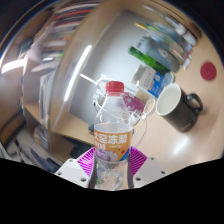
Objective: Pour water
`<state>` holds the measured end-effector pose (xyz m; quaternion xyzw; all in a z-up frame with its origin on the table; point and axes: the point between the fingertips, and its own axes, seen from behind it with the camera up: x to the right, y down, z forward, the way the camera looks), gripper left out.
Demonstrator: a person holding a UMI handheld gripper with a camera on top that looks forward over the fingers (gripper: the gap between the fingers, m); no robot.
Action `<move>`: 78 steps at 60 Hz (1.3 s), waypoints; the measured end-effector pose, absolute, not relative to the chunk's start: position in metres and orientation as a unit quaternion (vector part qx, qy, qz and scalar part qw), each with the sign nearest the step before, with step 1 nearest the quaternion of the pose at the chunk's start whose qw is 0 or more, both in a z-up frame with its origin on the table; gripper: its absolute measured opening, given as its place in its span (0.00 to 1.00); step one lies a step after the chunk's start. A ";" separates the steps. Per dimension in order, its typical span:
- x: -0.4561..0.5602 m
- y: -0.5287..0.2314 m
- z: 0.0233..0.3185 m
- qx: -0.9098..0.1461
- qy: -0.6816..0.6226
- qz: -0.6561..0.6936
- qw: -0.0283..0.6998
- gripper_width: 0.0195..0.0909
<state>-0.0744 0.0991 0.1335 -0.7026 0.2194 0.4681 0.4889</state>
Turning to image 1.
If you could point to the flat round red coaster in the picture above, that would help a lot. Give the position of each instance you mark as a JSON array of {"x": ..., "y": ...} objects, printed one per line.
[{"x": 208, "y": 71}]

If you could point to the clear red-capped drink bottle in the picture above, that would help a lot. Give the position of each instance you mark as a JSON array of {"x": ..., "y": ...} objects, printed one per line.
[{"x": 111, "y": 138}]

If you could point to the blue and white carton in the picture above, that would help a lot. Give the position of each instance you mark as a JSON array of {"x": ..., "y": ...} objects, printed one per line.
[{"x": 150, "y": 81}]

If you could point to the long ceiling light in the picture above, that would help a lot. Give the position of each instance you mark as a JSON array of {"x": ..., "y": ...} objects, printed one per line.
[{"x": 13, "y": 66}]

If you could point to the white light bar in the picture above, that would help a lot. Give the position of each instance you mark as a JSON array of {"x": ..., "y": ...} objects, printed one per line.
[{"x": 78, "y": 73}]

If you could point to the black mug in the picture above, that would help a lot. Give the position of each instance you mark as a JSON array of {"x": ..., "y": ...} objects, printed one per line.
[{"x": 181, "y": 115}]

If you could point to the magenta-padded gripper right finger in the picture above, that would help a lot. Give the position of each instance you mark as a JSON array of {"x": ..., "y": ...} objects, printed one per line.
[{"x": 150, "y": 170}]

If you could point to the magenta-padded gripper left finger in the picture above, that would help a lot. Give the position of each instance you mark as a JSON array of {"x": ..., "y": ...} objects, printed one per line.
[{"x": 70, "y": 171}]

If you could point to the pink packet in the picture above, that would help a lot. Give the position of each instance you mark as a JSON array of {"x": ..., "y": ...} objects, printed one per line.
[{"x": 135, "y": 105}]

